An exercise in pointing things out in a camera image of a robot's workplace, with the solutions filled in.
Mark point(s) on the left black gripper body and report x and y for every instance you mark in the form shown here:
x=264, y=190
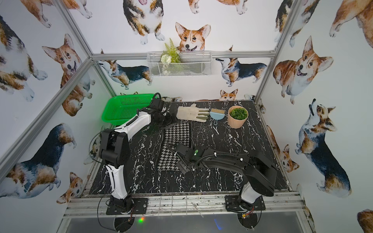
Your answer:
x=168, y=117

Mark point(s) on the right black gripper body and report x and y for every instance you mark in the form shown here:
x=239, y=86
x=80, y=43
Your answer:
x=184, y=165

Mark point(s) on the black white patterned knit scarf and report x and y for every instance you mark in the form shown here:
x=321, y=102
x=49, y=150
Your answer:
x=174, y=134

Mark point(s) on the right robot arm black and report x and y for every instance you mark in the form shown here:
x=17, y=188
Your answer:
x=260, y=171

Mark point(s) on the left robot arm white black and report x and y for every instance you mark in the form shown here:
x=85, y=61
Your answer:
x=115, y=151

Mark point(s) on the green plastic basket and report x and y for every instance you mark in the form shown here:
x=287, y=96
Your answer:
x=120, y=109

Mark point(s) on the white work glove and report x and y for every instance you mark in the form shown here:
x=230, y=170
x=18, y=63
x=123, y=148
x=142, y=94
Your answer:
x=193, y=113

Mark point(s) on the artificial fern and white flowers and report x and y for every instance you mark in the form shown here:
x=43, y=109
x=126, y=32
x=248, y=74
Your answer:
x=170, y=60

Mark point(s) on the pink pot with green plant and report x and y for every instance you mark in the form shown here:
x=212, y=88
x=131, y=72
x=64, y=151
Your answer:
x=237, y=116

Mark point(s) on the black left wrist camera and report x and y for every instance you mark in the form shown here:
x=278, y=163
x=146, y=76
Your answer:
x=157, y=103

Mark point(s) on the white wire wall basket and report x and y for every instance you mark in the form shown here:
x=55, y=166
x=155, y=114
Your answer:
x=183, y=64

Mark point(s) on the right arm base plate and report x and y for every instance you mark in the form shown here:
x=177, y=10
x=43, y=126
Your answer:
x=236, y=205

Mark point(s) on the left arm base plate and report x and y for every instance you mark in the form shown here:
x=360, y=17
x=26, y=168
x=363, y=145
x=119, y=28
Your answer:
x=137, y=206

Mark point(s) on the aluminium front rail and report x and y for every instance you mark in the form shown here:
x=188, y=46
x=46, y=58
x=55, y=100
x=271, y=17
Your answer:
x=182, y=205

